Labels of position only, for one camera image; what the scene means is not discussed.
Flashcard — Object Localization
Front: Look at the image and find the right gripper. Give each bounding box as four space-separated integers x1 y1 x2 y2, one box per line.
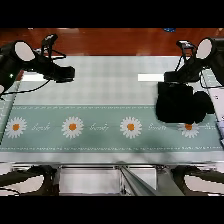
163 62 203 84

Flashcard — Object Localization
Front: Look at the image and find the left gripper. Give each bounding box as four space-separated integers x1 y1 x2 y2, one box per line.
44 64 76 84

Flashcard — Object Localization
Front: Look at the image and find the black garment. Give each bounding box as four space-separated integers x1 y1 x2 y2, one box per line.
155 81 216 125

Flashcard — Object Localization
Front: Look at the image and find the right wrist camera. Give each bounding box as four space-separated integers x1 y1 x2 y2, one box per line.
175 39 197 60

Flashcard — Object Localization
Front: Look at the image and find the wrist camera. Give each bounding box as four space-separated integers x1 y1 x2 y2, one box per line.
175 39 197 60
40 33 60 58

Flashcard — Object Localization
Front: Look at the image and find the black cable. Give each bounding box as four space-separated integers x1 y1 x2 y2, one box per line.
0 79 52 101

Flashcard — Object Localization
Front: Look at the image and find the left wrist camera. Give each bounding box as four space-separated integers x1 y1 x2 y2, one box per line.
40 33 60 58

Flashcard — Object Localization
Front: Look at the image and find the silver frame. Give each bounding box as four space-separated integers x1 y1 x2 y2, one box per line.
0 161 224 197

